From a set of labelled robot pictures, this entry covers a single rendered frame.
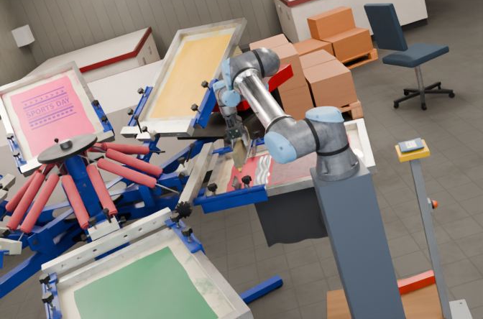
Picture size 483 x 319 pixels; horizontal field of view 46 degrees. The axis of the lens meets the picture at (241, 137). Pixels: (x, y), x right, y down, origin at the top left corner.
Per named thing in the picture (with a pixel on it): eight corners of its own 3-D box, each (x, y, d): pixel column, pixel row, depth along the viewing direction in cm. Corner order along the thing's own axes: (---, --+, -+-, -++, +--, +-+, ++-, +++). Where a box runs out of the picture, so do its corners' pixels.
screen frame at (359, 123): (364, 124, 295) (363, 118, 294) (376, 172, 241) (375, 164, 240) (221, 158, 311) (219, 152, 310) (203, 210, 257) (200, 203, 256)
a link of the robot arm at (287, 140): (320, 133, 182) (250, 42, 217) (277, 150, 179) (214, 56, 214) (320, 158, 190) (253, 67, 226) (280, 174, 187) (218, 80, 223)
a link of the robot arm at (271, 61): (280, 35, 215) (259, 74, 263) (254, 44, 213) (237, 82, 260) (292, 62, 214) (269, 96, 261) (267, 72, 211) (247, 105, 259)
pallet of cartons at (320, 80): (344, 82, 696) (328, 18, 669) (365, 118, 566) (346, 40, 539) (267, 105, 707) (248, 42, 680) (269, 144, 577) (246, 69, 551)
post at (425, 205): (464, 299, 292) (431, 131, 261) (476, 329, 272) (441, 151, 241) (421, 307, 297) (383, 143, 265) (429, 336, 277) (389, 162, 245)
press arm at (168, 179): (196, 176, 287) (192, 167, 285) (194, 181, 282) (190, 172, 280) (164, 183, 291) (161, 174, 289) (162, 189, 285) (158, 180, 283)
